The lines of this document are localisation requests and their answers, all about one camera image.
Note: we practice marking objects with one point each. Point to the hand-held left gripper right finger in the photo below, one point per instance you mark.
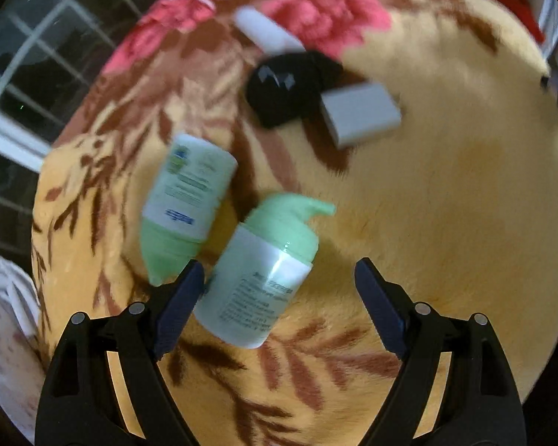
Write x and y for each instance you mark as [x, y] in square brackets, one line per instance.
[381, 311]

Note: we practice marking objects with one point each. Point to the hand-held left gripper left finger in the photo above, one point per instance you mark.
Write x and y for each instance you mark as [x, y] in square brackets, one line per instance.
[181, 311]

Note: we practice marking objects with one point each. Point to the green pump lotion bottle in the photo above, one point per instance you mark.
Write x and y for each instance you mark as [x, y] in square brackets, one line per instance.
[186, 195]
[251, 288]

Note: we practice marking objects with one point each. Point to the floral plush blanket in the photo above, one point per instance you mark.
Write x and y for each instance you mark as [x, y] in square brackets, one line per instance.
[446, 218]

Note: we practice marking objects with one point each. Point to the medicine carton box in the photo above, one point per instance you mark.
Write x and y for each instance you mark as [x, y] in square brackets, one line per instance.
[358, 107]

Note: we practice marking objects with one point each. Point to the black round object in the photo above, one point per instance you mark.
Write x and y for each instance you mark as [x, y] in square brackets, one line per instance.
[283, 97]

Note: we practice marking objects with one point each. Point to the white framed window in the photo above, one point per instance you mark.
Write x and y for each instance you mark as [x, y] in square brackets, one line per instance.
[14, 137]

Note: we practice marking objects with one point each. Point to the white plastic tube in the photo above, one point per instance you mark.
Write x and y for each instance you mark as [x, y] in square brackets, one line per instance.
[267, 32]

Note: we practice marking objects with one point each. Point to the metal window grille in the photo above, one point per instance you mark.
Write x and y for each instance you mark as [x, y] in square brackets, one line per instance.
[67, 3]

